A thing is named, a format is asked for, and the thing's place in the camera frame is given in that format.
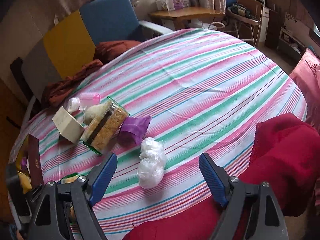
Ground white plastic bag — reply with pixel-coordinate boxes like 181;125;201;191
137;137;167;189

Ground purple wrapper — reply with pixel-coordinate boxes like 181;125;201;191
118;116;152;145

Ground cream knitted sock roll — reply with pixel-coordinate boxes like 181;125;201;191
83;104;104;125

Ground pink plastic bottle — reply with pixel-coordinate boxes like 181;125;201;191
79;93;101;111

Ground yellow sponge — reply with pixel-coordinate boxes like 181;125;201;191
18;172;32;194

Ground small white plastic wad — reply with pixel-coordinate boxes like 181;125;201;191
66;98;80;114

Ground gold lined red box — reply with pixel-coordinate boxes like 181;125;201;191
5;134;44;198

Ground red garment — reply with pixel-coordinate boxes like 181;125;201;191
124;113;319;239

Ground white cardboard box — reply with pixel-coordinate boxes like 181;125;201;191
52;106;85;144

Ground striped bed sheet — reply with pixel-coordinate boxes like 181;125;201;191
8;28;308;240

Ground dark red blanket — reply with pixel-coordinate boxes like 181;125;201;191
41;40;140;107

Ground grey yellow blue headboard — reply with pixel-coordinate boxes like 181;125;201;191
22;0;145;100

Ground wooden bedside table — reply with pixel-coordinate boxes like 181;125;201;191
149;7;225;30

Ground white boxes on table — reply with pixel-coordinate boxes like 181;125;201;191
156;0;191;11

